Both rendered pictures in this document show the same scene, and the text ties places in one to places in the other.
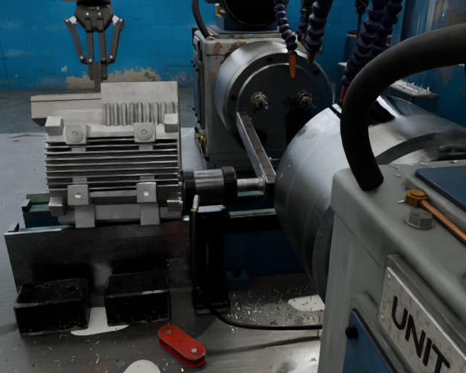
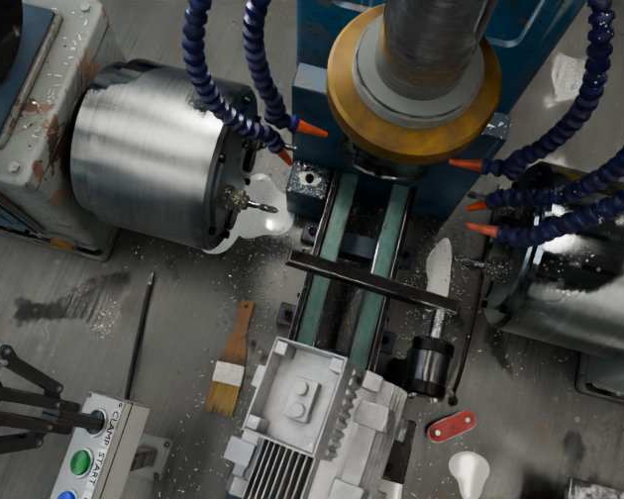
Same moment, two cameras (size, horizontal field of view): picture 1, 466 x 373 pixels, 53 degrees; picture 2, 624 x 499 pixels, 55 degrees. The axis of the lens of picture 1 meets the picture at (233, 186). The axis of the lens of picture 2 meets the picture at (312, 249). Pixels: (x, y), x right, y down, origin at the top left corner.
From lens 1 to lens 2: 98 cm
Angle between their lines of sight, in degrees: 62
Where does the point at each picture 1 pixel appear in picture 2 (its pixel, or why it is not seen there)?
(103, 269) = not seen: hidden behind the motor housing
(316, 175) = (600, 328)
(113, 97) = (325, 444)
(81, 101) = (115, 456)
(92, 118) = (314, 471)
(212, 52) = (39, 181)
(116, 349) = (428, 479)
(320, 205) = (623, 344)
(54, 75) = not seen: outside the picture
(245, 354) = (473, 378)
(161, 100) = (348, 383)
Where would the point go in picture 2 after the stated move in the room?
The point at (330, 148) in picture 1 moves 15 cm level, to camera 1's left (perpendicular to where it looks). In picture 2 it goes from (598, 307) to (562, 419)
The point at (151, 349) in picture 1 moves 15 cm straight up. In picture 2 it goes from (439, 450) to (463, 455)
